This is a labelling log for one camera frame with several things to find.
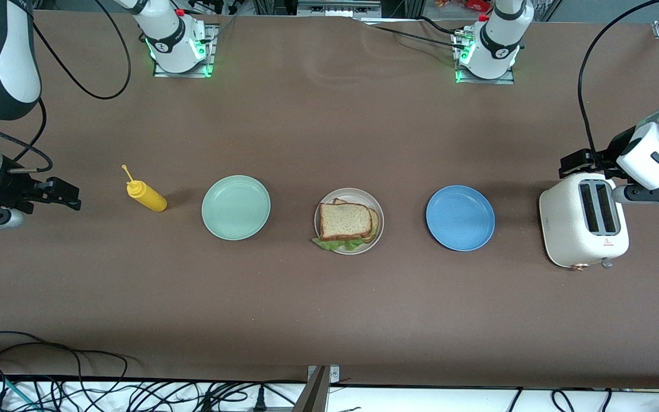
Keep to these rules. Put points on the black power plug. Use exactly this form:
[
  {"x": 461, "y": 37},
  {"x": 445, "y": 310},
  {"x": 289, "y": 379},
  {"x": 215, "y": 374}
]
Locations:
[{"x": 259, "y": 397}]

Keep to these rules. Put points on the beige plate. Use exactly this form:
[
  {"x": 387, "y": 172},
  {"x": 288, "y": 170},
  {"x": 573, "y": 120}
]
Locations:
[{"x": 358, "y": 193}]

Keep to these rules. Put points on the light green plate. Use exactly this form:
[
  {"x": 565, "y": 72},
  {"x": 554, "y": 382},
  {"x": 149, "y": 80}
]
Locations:
[{"x": 236, "y": 207}]

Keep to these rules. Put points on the brown bread slice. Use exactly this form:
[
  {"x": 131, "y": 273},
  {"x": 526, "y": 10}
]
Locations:
[
  {"x": 374, "y": 226},
  {"x": 344, "y": 220}
]

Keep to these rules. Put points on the red packaged item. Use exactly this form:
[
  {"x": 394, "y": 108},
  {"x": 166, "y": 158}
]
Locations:
[{"x": 469, "y": 4}]

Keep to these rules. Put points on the blue plate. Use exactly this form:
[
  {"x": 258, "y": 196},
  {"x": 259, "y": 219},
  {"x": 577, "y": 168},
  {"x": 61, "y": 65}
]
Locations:
[{"x": 460, "y": 217}]

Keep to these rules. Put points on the green lettuce leaf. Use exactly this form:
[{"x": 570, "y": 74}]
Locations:
[{"x": 338, "y": 244}]

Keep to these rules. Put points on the grey metal box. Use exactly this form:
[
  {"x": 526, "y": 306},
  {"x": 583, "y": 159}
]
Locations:
[{"x": 338, "y": 8}]

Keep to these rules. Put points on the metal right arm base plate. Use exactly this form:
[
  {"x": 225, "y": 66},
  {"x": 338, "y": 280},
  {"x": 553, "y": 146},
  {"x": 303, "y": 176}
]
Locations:
[{"x": 211, "y": 46}]

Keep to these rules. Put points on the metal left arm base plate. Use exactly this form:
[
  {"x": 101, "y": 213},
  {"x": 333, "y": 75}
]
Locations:
[{"x": 504, "y": 80}]

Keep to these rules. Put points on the white toaster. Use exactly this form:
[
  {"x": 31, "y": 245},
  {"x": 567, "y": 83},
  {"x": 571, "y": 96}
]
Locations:
[{"x": 564, "y": 223}]

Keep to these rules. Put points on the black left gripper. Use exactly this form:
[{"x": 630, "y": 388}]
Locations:
[{"x": 606, "y": 154}]

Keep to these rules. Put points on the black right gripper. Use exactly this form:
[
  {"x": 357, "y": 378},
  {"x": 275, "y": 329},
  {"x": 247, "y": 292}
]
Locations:
[{"x": 8, "y": 187}]

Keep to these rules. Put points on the metal table bracket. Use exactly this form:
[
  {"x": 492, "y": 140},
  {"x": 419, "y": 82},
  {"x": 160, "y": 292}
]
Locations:
[{"x": 318, "y": 392}]

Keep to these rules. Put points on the yellow mustard squeeze bottle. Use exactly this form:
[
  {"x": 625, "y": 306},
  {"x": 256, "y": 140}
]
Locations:
[{"x": 149, "y": 197}]

